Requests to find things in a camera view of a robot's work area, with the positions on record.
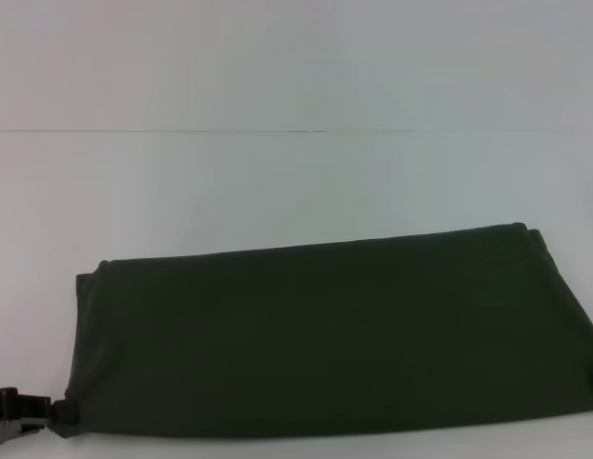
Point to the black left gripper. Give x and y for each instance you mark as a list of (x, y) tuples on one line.
[(19, 411)]

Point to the dark green t-shirt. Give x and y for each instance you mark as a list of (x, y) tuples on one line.
[(325, 334)]

